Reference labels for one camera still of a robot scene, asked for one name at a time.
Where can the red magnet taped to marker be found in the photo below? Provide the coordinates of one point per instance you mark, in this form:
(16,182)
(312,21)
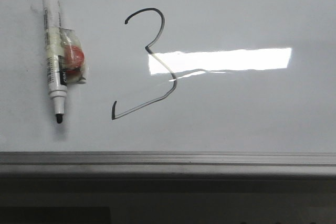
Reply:
(74,63)

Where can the white whiteboard marker pen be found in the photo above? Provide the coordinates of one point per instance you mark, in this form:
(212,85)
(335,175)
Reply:
(56,76)

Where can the white whiteboard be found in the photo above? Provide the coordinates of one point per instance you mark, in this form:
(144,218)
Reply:
(175,75)

